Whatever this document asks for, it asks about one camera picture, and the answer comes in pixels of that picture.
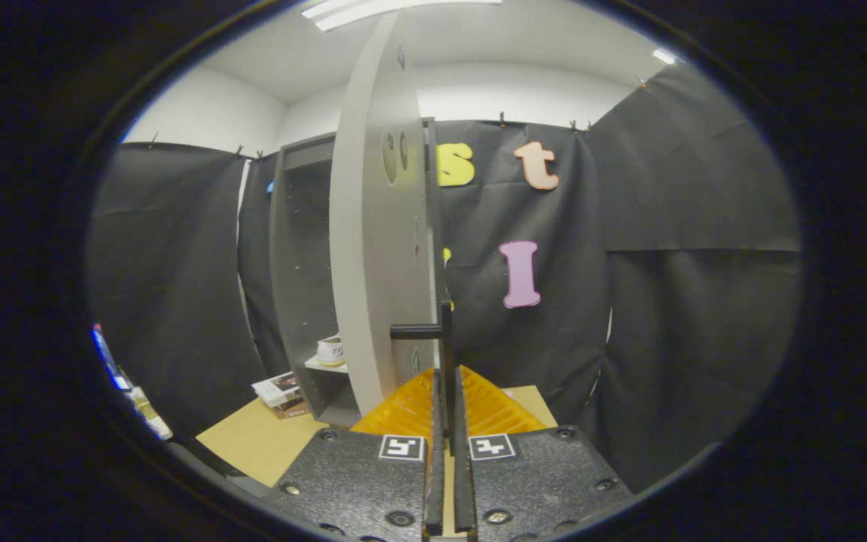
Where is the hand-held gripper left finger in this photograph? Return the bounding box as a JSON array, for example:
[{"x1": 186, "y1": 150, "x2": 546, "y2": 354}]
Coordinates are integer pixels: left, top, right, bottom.
[{"x1": 264, "y1": 365, "x2": 446, "y2": 542}]

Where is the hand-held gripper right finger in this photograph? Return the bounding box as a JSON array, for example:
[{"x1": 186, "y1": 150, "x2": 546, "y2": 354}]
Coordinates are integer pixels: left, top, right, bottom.
[{"x1": 452, "y1": 365, "x2": 634, "y2": 542}]

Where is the black door handle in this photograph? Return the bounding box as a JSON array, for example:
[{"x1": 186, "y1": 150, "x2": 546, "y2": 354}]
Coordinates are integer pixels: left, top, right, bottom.
[{"x1": 390, "y1": 300, "x2": 457, "y2": 456}]

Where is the beige shoe cabinet door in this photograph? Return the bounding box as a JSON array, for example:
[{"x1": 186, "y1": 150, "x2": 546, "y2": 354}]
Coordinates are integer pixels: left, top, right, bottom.
[{"x1": 328, "y1": 11, "x2": 443, "y2": 419}]

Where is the grey shoe cabinet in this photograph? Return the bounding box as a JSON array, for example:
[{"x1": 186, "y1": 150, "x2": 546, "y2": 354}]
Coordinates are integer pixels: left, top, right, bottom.
[{"x1": 268, "y1": 117, "x2": 438, "y2": 428}]

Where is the stack of books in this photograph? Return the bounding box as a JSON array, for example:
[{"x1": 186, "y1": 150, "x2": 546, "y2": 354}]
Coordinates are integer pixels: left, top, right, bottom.
[{"x1": 251, "y1": 371, "x2": 310, "y2": 420}]

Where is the black backdrop cloth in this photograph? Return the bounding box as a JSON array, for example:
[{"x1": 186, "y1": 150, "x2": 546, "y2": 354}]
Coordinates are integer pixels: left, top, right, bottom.
[{"x1": 87, "y1": 64, "x2": 803, "y2": 494}]

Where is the long ceiling light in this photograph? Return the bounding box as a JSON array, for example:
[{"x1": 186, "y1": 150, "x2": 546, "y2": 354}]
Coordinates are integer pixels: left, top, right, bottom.
[{"x1": 300, "y1": 0, "x2": 502, "y2": 32}]

